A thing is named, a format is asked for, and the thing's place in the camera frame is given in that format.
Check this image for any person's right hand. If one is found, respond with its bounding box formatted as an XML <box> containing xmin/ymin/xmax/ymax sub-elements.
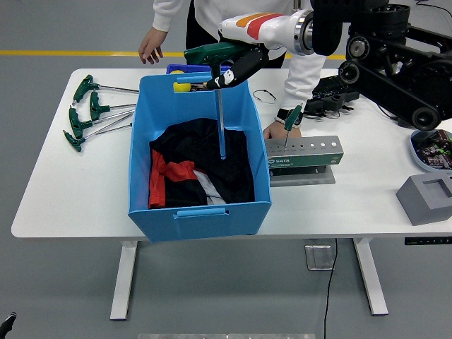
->
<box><xmin>138</xmin><ymin>27</ymin><xmax>165</xmax><ymax>65</ymax></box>

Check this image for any black white robot left hand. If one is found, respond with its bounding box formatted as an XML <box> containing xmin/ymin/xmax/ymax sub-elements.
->
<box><xmin>0</xmin><ymin>311</ymin><xmax>18</xmax><ymax>335</ymax></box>

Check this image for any person's left hand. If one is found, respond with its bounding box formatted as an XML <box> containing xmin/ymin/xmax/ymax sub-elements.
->
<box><xmin>263</xmin><ymin>119</ymin><xmax>302</xmax><ymax>141</ymax></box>

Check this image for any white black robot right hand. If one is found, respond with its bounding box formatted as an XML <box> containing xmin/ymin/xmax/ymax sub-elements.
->
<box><xmin>206</xmin><ymin>12</ymin><xmax>301</xmax><ymax>90</ymax></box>

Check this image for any small green T-handle wrench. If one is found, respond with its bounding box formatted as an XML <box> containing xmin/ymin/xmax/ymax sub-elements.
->
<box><xmin>283</xmin><ymin>105</ymin><xmax>304</xmax><ymax>148</ymax></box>

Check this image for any green grey wrench stand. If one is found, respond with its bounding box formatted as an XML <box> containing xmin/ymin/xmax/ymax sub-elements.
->
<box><xmin>264</xmin><ymin>136</ymin><xmax>345</xmax><ymax>188</ymax></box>

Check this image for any large green T-handle wrench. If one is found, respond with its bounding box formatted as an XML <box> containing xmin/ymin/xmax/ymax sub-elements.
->
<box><xmin>183</xmin><ymin>42</ymin><xmax>248</xmax><ymax>160</ymax></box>

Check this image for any blue plastic storage box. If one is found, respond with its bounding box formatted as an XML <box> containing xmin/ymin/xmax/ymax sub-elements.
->
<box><xmin>127</xmin><ymin>73</ymin><xmax>273</xmax><ymax>244</ymax></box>

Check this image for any black wristwatch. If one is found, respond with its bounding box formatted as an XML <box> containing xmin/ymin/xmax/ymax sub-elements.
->
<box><xmin>276</xmin><ymin>108</ymin><xmax>304</xmax><ymax>125</ymax></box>

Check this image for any dark blue plastic bin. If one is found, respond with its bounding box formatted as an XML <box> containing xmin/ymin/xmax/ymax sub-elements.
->
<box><xmin>165</xmin><ymin>63</ymin><xmax>213</xmax><ymax>75</ymax></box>

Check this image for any person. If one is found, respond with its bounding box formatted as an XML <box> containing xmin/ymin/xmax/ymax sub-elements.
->
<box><xmin>138</xmin><ymin>0</ymin><xmax>328</xmax><ymax>141</ymax></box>

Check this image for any black plastic tray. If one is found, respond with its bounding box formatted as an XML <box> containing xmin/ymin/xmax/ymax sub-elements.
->
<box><xmin>305</xmin><ymin>75</ymin><xmax>361</xmax><ymax>107</ymax></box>

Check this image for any black red white garment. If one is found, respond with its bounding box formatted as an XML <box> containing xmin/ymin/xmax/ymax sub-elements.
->
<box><xmin>148</xmin><ymin>118</ymin><xmax>256</xmax><ymax>210</ymax></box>

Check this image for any white table leg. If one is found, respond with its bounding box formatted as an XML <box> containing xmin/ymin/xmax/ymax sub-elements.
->
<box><xmin>109</xmin><ymin>240</ymin><xmax>138</xmax><ymax>321</ymax></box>
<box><xmin>352</xmin><ymin>238</ymin><xmax>389</xmax><ymax>316</ymax></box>

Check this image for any metal floor plate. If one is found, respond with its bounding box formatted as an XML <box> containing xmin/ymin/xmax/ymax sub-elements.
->
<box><xmin>304</xmin><ymin>244</ymin><xmax>335</xmax><ymax>271</ymax></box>

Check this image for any pale blue oval tray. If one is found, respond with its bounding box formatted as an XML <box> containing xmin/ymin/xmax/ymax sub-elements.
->
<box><xmin>409</xmin><ymin>129</ymin><xmax>452</xmax><ymax>174</ymax></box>

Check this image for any grey foam block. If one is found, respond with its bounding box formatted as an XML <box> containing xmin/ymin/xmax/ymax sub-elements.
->
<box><xmin>395</xmin><ymin>172</ymin><xmax>452</xmax><ymax>227</ymax></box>

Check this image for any electronic parts heap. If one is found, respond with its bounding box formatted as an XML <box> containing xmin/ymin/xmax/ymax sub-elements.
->
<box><xmin>415</xmin><ymin>129</ymin><xmax>452</xmax><ymax>170</ymax></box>

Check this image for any black table control panel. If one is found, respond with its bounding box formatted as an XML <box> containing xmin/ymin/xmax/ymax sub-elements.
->
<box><xmin>404</xmin><ymin>236</ymin><xmax>452</xmax><ymax>246</ymax></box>

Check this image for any metal wire loop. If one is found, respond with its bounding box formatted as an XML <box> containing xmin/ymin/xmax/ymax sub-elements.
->
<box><xmin>252</xmin><ymin>88</ymin><xmax>277</xmax><ymax>105</ymax></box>

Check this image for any black plastic bracket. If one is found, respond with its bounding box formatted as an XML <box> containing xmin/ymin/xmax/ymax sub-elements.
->
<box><xmin>305</xmin><ymin>93</ymin><xmax>345</xmax><ymax>114</ymax></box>

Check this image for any black adapter cable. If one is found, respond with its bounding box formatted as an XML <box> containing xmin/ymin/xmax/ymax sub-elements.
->
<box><xmin>377</xmin><ymin>104</ymin><xmax>402</xmax><ymax>123</ymax></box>

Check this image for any black floor cable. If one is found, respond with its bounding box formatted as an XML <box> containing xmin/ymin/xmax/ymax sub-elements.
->
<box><xmin>323</xmin><ymin>238</ymin><xmax>339</xmax><ymax>339</ymax></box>

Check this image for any thin black looped cable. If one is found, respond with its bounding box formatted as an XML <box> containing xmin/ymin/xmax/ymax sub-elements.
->
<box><xmin>415</xmin><ymin>0</ymin><xmax>452</xmax><ymax>17</ymax></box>

